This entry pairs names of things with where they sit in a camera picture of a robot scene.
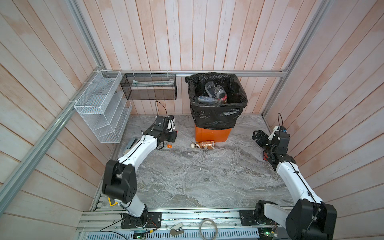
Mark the clear long label bottle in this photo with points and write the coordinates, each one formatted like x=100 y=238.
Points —
x=208 y=100

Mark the black wire mesh basket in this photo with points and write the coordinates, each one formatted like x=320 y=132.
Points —
x=149 y=87

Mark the black trash bag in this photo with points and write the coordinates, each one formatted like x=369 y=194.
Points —
x=217 y=116

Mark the yellow calculator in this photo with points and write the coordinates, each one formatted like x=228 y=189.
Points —
x=112 y=202

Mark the small brown tea bottle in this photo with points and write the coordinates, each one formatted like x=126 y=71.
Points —
x=206 y=145

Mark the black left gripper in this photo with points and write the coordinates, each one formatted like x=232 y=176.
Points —
x=174 y=135

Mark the white wire mesh shelf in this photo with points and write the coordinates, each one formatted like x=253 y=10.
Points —
x=105 y=108

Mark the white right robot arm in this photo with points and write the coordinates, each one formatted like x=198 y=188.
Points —
x=310 y=218

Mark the white stapler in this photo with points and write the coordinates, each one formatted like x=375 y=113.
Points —
x=129 y=145

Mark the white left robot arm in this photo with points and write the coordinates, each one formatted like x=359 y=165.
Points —
x=120 y=180

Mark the red white small bottle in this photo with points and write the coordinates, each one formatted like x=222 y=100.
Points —
x=221 y=94

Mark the orange trash bin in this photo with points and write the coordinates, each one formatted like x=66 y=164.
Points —
x=217 y=136

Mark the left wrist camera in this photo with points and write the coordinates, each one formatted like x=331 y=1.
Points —
x=171 y=126

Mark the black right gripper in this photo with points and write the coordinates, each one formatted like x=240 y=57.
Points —
x=264 y=137

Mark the red tape dispenser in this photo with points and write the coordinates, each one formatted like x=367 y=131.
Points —
x=265 y=156

